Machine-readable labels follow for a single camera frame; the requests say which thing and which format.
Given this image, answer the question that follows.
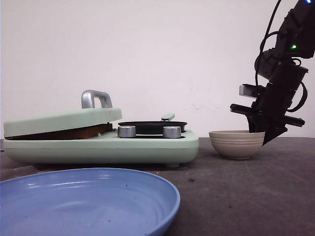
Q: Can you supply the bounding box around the right silver control knob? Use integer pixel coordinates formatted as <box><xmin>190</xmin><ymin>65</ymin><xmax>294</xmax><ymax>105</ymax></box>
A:
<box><xmin>162</xmin><ymin>126</ymin><xmax>181</xmax><ymax>139</ymax></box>

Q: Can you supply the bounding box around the beige ribbed bowl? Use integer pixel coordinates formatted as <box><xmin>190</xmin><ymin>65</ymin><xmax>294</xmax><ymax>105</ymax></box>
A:
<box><xmin>209</xmin><ymin>130</ymin><xmax>265</xmax><ymax>160</ymax></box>

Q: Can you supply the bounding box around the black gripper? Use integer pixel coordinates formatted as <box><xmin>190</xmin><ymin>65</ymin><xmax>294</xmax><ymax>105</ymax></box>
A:
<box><xmin>230</xmin><ymin>62</ymin><xmax>308</xmax><ymax>145</ymax></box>

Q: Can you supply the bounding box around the white bread slice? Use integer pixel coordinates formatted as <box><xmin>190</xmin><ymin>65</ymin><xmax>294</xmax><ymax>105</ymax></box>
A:
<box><xmin>5</xmin><ymin>123</ymin><xmax>114</xmax><ymax>140</ymax></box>

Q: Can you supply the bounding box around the mint green breakfast maker base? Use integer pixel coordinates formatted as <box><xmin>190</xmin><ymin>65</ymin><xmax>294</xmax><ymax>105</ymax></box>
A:
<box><xmin>3</xmin><ymin>130</ymin><xmax>199</xmax><ymax>167</ymax></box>

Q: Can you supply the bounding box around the silver control knob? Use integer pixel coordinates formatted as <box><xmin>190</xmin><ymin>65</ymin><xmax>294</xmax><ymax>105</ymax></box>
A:
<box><xmin>162</xmin><ymin>126</ymin><xmax>181</xmax><ymax>139</ymax></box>
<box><xmin>118</xmin><ymin>125</ymin><xmax>136</xmax><ymax>138</ymax></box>

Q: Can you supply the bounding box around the blue plate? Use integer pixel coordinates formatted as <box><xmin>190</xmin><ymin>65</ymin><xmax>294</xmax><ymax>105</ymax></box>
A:
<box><xmin>0</xmin><ymin>168</ymin><xmax>181</xmax><ymax>236</ymax></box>

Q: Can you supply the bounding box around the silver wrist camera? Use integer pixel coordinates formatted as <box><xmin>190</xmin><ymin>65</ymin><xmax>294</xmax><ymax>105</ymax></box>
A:
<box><xmin>239</xmin><ymin>84</ymin><xmax>259</xmax><ymax>98</ymax></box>

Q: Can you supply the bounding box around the breakfast maker hinged lid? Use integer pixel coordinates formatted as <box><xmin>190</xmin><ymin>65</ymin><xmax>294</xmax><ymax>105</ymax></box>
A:
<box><xmin>3</xmin><ymin>90</ymin><xmax>122</xmax><ymax>139</ymax></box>

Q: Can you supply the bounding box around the left silver control knob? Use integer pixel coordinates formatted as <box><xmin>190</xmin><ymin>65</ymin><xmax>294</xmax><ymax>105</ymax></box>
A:
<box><xmin>118</xmin><ymin>125</ymin><xmax>136</xmax><ymax>138</ymax></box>

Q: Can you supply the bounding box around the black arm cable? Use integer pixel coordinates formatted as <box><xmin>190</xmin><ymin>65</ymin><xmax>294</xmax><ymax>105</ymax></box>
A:
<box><xmin>254</xmin><ymin>0</ymin><xmax>308</xmax><ymax>113</ymax></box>

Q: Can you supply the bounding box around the black frying pan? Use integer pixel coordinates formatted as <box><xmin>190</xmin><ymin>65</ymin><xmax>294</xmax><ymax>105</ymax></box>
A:
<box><xmin>118</xmin><ymin>113</ymin><xmax>188</xmax><ymax>135</ymax></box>

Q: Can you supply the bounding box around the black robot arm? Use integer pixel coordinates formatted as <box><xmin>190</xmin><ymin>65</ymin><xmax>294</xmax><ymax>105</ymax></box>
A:
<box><xmin>230</xmin><ymin>0</ymin><xmax>315</xmax><ymax>144</ymax></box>

